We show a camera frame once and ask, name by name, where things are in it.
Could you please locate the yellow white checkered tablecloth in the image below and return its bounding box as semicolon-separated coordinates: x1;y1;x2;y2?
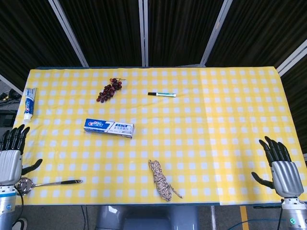
0;67;307;207

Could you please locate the black floor equipment clutter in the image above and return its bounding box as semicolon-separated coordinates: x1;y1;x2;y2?
0;89;23;127

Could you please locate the black white shoe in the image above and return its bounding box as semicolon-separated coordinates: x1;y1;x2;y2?
12;217;28;230

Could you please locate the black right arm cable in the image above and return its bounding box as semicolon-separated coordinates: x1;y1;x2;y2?
277;198;284;230

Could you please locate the dark red grape bunch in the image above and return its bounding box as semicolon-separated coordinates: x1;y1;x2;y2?
96;77;127;103

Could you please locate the Crest logo toothpaste tube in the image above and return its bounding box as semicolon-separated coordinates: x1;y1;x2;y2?
23;87;38;121

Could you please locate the braided rope bundle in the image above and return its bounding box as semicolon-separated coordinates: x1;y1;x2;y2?
148;160;183;202

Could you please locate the black floor cable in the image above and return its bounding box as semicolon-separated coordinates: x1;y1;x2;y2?
81;205;89;230

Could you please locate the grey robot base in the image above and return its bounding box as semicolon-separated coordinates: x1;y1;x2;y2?
95;205;200;230

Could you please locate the black corrugated partition panel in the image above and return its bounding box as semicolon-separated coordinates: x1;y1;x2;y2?
148;0;226;67
205;0;307;69
281;64;307;155
59;0;145;68
0;0;83;85

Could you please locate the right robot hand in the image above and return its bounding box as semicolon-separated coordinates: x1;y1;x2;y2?
251;136;305;198

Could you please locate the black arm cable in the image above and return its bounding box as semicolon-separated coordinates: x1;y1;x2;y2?
16;188;25;218
277;198;284;230

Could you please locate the metal spoon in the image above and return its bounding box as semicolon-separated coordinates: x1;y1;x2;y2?
14;177;83;196

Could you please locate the blue white toothpaste box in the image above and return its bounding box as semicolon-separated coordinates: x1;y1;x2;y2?
83;118;135;139

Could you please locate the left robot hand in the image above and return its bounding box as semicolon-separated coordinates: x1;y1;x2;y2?
0;124;43;186

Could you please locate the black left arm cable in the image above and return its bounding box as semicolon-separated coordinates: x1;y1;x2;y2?
16;188;25;218

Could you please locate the blue floor cable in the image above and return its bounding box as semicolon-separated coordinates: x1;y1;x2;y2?
237;216;290;230

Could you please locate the white marker black cap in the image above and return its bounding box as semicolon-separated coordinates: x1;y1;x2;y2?
147;92;177;98

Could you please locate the white partition frame post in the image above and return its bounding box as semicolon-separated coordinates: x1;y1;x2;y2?
138;0;149;68
200;0;235;67
47;0;90;68
0;73;24;94
275;39;307;77

